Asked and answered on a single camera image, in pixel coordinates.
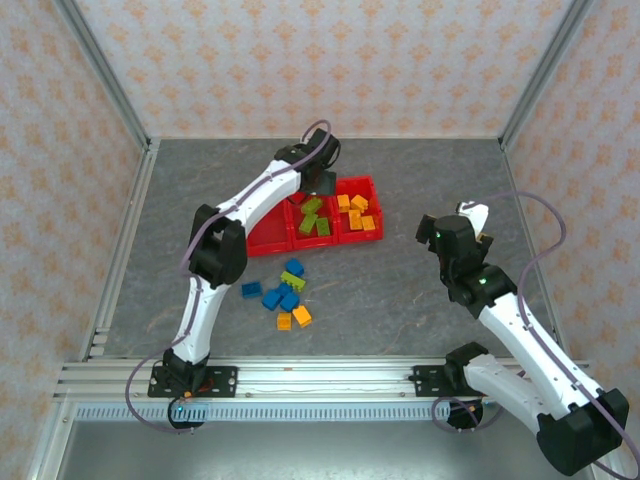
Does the red plastic bin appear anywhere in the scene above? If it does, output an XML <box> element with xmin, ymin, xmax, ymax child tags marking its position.
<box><xmin>331</xmin><ymin>174</ymin><xmax>386</xmax><ymax>246</ymax></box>
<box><xmin>284</xmin><ymin>192</ymin><xmax>340</xmax><ymax>251</ymax></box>
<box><xmin>244</xmin><ymin>197</ymin><xmax>294</xmax><ymax>259</ymax></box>

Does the grey metal panel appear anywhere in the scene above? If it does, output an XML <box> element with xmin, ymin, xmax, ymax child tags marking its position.
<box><xmin>29</xmin><ymin>399</ymin><xmax>621</xmax><ymax>480</ymax></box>

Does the thin aluminium wall rail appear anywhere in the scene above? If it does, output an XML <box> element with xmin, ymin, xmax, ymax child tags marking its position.
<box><xmin>148</xmin><ymin>134</ymin><xmax>504</xmax><ymax>142</ymax></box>

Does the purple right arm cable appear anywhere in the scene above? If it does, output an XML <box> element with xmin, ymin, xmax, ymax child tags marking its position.
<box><xmin>432</xmin><ymin>192</ymin><xmax>640</xmax><ymax>480</ymax></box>

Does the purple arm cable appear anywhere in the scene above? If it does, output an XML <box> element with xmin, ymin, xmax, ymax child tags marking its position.
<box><xmin>432</xmin><ymin>192</ymin><xmax>640</xmax><ymax>480</ymax></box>
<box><xmin>124</xmin><ymin>118</ymin><xmax>332</xmax><ymax>436</ymax></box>

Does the black round cable port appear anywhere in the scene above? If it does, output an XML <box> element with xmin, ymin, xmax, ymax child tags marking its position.
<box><xmin>447</xmin><ymin>399</ymin><xmax>485</xmax><ymax>432</ymax></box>
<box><xmin>167</xmin><ymin>397</ymin><xmax>211</xmax><ymax>431</ymax></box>

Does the aluminium corner post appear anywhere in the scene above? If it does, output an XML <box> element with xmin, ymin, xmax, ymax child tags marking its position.
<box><xmin>52</xmin><ymin>0</ymin><xmax>154</xmax><ymax>151</ymax></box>
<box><xmin>499</xmin><ymin>0</ymin><xmax>597</xmax><ymax>151</ymax></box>

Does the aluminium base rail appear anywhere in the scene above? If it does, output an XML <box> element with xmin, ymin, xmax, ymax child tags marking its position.
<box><xmin>53</xmin><ymin>355</ymin><xmax>601</xmax><ymax>401</ymax></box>

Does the aluminium side rail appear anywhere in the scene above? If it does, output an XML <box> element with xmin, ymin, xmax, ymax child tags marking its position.
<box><xmin>79</xmin><ymin>139</ymin><xmax>161</xmax><ymax>361</ymax></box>

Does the grey slotted cable duct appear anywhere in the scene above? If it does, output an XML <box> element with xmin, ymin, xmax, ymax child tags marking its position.
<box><xmin>74</xmin><ymin>402</ymin><xmax>451</xmax><ymax>422</ymax></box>

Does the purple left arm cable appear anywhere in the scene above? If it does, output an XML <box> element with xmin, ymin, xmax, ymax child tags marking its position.
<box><xmin>124</xmin><ymin>118</ymin><xmax>332</xmax><ymax>436</ymax></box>

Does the aluminium frame leg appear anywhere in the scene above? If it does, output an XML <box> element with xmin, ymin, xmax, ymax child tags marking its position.
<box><xmin>27</xmin><ymin>399</ymin><xmax>76</xmax><ymax>480</ymax></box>

